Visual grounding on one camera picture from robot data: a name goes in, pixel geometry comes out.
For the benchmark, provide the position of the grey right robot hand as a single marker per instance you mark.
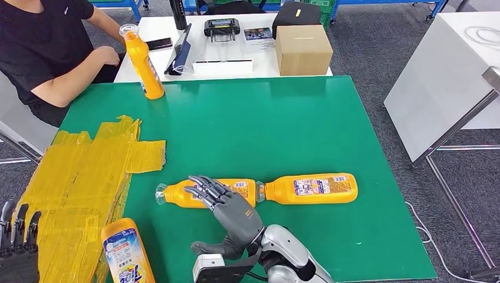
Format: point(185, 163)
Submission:
point(238, 222)

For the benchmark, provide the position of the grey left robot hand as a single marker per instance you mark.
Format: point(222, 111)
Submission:
point(19, 261)

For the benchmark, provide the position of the orange detergent bottle clear cap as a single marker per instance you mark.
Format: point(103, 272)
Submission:
point(125, 254)
point(142, 66)
point(176, 195)
point(283, 191)

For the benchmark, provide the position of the person's left forearm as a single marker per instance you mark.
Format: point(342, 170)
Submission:
point(107, 23)

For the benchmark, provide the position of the person's right forearm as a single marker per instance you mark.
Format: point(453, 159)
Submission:
point(66, 84)

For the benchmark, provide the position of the black drink bottle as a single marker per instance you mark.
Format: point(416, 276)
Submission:
point(178, 15)

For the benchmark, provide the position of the yellow taped cardboard sheet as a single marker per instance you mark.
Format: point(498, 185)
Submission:
point(70, 187)

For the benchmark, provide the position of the white panel desk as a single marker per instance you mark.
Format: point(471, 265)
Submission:
point(15, 125)

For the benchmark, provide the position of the flat white box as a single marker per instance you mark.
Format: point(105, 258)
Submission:
point(222, 68)

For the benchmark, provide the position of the tablet in blue case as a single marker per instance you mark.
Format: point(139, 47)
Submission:
point(181, 50)

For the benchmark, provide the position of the brown cardboard box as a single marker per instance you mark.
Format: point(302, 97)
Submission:
point(304, 50)

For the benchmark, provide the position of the printed pamphlet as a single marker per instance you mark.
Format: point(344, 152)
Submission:
point(258, 33)

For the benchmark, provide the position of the black smartphone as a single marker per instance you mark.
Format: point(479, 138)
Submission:
point(162, 43)

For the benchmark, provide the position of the black remote controller with screen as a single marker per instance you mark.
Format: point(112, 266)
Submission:
point(222, 27)

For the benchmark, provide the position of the person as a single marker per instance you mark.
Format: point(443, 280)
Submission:
point(35, 50)

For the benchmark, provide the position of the black bag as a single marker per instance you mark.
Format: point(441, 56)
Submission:
point(295, 16)

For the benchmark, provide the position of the green plastic crate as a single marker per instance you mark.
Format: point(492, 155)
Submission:
point(326, 16)

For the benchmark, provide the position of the large white table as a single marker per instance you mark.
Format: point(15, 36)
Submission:
point(433, 90)

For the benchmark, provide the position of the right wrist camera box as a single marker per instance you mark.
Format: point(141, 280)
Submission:
point(211, 269)

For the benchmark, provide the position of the blue rack frame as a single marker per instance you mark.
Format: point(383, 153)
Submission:
point(134, 4)
point(390, 2)

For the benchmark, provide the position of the metal table frame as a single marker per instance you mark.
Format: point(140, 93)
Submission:
point(493, 78)

